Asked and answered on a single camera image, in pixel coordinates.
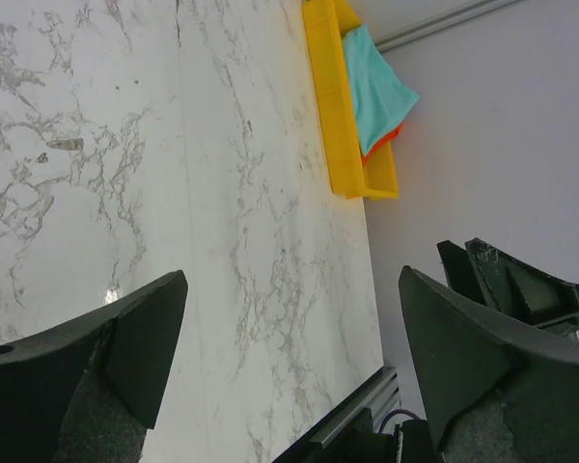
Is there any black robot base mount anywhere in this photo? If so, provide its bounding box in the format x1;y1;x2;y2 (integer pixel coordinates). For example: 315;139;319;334
437;238;579;340

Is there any orange t shirt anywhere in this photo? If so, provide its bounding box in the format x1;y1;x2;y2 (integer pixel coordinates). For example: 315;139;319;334
362;123;403;166

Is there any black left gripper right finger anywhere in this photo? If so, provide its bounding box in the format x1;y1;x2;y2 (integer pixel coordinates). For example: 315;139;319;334
399;266;579;462

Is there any right aluminium corner post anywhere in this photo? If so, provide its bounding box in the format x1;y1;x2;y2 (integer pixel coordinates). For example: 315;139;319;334
374;0;517;53

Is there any yellow plastic tray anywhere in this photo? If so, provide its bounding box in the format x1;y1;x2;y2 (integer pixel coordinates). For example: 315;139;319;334
302;0;399;200

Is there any aluminium frame rail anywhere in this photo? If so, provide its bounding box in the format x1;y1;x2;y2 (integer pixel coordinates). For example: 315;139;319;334
274;367;400;462

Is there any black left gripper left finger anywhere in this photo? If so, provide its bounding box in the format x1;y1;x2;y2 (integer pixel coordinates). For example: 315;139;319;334
0;270;188;462

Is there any teal t shirt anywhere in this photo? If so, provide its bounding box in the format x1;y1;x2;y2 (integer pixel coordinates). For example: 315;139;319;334
342;24;420;156

